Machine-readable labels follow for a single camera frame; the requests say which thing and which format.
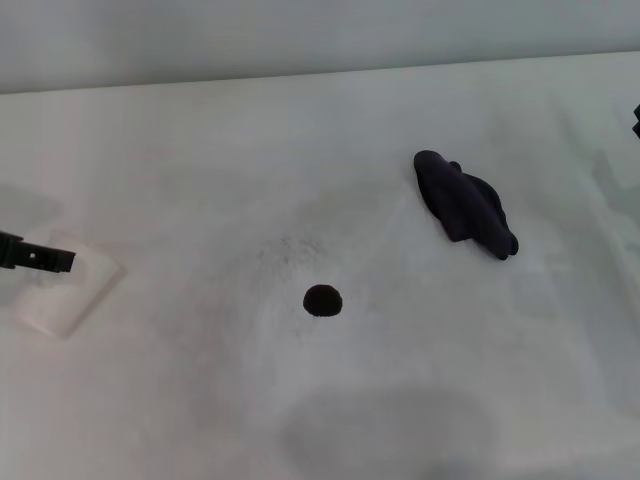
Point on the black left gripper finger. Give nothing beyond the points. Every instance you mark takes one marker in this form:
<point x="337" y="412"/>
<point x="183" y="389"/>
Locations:
<point x="47" y="257"/>

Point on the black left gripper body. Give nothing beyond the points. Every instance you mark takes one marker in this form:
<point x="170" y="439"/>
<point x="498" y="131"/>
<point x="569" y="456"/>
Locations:
<point x="9" y="250"/>

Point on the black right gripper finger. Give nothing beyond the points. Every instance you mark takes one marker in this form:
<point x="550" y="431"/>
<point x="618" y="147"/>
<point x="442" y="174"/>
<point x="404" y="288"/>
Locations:
<point x="636" y="122"/>

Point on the white paper cup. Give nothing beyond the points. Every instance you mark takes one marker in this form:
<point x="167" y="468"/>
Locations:
<point x="65" y="300"/>

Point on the dark purple rag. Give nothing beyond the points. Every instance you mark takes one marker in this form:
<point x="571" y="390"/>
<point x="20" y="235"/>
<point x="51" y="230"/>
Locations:
<point x="462" y="200"/>

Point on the small dark round object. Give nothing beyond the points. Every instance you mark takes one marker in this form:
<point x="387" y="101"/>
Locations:
<point x="323" y="300"/>

